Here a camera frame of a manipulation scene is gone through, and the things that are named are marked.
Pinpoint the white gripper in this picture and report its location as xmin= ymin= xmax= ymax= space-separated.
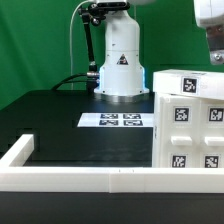
xmin=193 ymin=0 xmax=224 ymax=65

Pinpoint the white cabinet top block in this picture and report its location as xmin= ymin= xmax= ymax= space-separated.
xmin=153 ymin=69 xmax=224 ymax=100

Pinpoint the white cabinet body box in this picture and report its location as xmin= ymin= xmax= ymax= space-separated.
xmin=152 ymin=93 xmax=213 ymax=168

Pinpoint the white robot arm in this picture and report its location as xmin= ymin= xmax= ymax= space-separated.
xmin=88 ymin=0 xmax=224 ymax=102

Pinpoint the white base marker plate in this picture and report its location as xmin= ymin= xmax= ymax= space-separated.
xmin=78 ymin=113 xmax=154 ymax=128

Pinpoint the black cable bundle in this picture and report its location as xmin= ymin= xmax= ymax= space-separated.
xmin=50 ymin=71 xmax=101 ymax=92

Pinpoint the white cable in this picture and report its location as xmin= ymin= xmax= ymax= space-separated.
xmin=68 ymin=0 xmax=93 ymax=91

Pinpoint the white U-shaped obstacle frame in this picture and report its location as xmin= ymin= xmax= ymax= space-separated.
xmin=0 ymin=134 xmax=224 ymax=193

